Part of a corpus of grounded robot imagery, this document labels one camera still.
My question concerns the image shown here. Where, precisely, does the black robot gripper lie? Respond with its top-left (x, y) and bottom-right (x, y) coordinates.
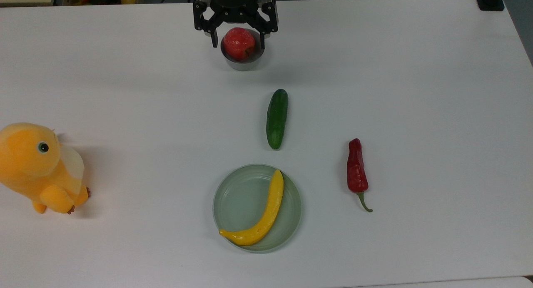
top-left (193, 0), bottom-right (279, 50)

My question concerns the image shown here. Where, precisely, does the green cucumber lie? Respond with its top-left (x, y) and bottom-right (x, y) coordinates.
top-left (266, 89), bottom-right (289, 150)

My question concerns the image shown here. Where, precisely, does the small metal bowl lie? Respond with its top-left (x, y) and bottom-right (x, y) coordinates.
top-left (220, 29), bottom-right (267, 72)

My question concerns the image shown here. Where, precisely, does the red apple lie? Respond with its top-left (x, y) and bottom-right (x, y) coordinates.
top-left (223, 27), bottom-right (256, 61)

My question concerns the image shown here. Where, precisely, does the pale green plate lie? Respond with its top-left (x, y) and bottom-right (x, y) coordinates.
top-left (213, 164), bottom-right (302, 253)

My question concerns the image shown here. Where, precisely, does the red chili pepper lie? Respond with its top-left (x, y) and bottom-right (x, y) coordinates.
top-left (347, 138), bottom-right (374, 213)

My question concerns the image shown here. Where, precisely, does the yellow banana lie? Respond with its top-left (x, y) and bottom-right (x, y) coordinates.
top-left (219, 169), bottom-right (284, 246)

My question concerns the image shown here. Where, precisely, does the yellow plush toy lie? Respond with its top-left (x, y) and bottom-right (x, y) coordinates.
top-left (0, 122), bottom-right (91, 215)

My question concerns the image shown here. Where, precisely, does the black stand base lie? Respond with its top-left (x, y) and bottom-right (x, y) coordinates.
top-left (474, 0), bottom-right (508, 12)

